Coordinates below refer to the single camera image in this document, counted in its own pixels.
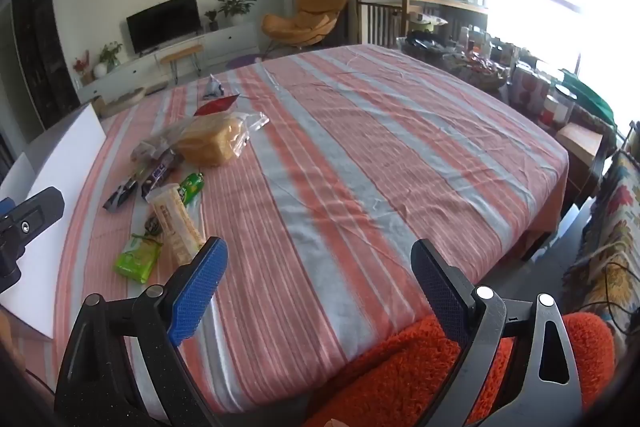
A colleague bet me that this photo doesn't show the large green potted plant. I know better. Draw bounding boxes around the large green potted plant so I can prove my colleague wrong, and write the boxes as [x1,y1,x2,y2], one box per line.
[216,0,257,26]

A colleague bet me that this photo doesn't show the black television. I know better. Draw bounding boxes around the black television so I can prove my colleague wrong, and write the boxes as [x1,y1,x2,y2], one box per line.
[126,0,203,55]

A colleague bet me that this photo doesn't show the red flowers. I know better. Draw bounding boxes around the red flowers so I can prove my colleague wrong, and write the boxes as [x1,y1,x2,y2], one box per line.
[72,50,96,85]

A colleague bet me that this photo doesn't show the orange lounge chair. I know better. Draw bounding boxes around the orange lounge chair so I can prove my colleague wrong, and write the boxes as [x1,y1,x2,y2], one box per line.
[261,0,349,58]

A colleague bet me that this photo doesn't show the cardboard box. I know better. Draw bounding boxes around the cardboard box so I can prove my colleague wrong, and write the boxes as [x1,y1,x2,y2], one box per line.
[92,87,148,118]

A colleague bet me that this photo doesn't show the plant in white vase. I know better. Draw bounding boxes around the plant in white vase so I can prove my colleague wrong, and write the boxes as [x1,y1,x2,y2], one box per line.
[94,41,123,78]

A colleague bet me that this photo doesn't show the striped bed sheet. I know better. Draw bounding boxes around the striped bed sheet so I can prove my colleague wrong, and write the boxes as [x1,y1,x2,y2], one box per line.
[47,43,571,415]

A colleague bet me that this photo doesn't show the white television cabinet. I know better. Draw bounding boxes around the white television cabinet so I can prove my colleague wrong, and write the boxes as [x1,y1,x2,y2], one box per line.
[75,23,258,105]

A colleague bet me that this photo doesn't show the black cable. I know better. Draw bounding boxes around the black cable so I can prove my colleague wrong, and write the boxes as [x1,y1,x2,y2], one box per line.
[575,257,640,323]

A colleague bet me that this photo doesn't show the red snack packet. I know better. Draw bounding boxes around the red snack packet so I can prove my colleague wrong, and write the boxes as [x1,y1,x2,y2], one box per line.
[192,94,241,116]

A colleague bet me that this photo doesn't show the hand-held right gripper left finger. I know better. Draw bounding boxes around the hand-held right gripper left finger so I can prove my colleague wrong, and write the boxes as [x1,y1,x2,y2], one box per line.
[54,237,229,427]

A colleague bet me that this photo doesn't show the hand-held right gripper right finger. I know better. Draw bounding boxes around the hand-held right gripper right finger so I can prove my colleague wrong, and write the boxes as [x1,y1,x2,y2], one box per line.
[410,238,583,427]

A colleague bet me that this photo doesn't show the wooden slatted chair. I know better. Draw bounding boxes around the wooden slatted chair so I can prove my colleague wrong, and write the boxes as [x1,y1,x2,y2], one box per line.
[356,0,411,50]

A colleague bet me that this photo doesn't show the bread loaf in clear bag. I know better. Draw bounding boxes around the bread loaf in clear bag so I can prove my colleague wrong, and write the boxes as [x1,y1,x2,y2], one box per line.
[172,111,271,168]

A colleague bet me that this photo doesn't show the dark display cabinet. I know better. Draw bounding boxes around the dark display cabinet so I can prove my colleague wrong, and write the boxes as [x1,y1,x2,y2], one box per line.
[11,0,83,130]

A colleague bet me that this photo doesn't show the dark candy bar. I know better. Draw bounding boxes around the dark candy bar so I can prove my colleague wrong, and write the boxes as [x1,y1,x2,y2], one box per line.
[141,152,186,200]

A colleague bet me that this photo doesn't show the wooden stool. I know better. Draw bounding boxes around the wooden stool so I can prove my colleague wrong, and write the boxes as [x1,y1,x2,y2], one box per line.
[160,43,205,85]

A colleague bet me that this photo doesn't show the wooden desk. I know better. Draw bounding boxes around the wooden desk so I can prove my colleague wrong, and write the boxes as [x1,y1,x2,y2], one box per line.
[405,0,488,42]

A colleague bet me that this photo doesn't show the green flat snack packet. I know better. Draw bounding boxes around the green flat snack packet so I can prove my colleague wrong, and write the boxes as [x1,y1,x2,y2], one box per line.
[115,233,164,284]

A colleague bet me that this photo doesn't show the orange fluffy cushion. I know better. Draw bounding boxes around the orange fluffy cushion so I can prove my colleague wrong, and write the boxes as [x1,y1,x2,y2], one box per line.
[305,312,616,427]

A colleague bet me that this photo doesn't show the pile of assorted boxes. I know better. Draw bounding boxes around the pile of assorted boxes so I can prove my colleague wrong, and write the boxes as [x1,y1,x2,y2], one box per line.
[397,12,621,138]

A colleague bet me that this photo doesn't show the beige cracker sleeve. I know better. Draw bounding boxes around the beige cracker sleeve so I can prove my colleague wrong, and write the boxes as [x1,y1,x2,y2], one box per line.
[146,183,207,265]

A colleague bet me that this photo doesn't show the purple floor mat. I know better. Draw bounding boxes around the purple floor mat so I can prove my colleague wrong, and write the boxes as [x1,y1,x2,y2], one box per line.
[225,52,266,70]

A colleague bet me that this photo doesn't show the green cloth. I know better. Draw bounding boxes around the green cloth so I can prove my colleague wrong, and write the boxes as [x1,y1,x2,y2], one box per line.
[560,68,621,128]

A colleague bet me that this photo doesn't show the white board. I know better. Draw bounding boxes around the white board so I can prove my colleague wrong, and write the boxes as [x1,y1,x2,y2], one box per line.
[0,102,107,339]

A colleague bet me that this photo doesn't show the patterned blanket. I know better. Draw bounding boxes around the patterned blanket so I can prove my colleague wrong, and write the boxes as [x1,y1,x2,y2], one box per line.
[562,149,640,338]

